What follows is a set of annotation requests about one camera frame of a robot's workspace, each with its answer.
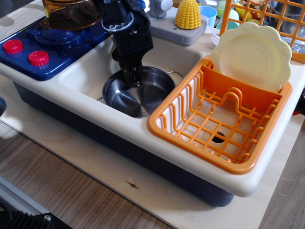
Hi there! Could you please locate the red stove knob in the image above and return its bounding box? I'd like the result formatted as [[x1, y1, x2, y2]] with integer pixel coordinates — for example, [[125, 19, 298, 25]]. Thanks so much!
[[28, 50, 50, 67], [3, 39, 23, 54]]

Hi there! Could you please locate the orange plastic drying rack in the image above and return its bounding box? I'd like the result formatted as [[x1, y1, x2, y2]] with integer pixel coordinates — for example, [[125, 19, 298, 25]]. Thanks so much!
[[148, 58, 292, 175]]

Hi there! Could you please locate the blue toy stove top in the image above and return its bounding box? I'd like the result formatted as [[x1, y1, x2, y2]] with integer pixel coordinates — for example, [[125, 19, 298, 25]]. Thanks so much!
[[0, 20, 109, 81]]

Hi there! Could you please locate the amber transparent pot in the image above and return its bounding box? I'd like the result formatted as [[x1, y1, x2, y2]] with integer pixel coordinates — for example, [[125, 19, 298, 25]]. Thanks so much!
[[40, 0, 102, 31]]

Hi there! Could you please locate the light blue plastic cup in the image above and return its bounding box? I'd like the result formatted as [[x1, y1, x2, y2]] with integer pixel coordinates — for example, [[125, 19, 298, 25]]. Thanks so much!
[[199, 6, 217, 27]]

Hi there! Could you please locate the grey faucet base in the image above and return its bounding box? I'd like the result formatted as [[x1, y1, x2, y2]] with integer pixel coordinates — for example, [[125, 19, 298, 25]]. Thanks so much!
[[147, 0, 209, 46]]

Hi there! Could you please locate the red stove knob right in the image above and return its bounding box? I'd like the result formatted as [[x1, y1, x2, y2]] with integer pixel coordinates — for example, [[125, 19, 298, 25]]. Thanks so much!
[[28, 50, 50, 67]]

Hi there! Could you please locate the black bracket with screw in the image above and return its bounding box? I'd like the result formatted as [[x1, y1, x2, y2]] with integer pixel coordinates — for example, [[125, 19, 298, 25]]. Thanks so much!
[[0, 199, 72, 229]]

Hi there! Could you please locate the white plastic fork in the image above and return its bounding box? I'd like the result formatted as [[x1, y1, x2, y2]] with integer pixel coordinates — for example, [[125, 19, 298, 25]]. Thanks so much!
[[210, 33, 220, 46]]

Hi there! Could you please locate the cream toy sink unit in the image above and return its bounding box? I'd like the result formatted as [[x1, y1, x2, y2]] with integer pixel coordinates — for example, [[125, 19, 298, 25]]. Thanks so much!
[[0, 38, 305, 207]]

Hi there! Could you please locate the cream scalloped plastic plate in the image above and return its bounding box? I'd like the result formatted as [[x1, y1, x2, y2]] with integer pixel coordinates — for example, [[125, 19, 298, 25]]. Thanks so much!
[[211, 22, 292, 93]]

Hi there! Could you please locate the stainless steel pan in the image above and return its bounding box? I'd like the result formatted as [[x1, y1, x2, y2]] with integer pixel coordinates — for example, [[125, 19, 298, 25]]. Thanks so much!
[[97, 66, 184, 118]]

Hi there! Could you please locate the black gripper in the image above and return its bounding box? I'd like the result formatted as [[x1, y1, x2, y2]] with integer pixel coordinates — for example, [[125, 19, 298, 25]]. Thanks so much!
[[112, 13, 153, 88]]

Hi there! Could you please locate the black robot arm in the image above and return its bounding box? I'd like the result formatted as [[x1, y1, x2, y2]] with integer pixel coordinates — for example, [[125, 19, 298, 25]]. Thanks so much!
[[94, 0, 153, 87]]

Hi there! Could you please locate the yellow toy corn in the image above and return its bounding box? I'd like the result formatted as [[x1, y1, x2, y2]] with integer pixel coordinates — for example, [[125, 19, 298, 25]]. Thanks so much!
[[175, 0, 202, 30]]

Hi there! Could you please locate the orange wire basket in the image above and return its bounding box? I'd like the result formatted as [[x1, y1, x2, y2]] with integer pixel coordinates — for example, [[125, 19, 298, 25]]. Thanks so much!
[[220, 0, 305, 63]]

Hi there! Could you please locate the plywood base board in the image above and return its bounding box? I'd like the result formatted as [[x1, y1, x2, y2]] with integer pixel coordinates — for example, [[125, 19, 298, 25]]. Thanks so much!
[[0, 77, 305, 229]]

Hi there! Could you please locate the red stove knob left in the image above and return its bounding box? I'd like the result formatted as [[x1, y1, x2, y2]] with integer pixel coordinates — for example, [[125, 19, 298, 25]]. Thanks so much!
[[3, 39, 23, 54]]

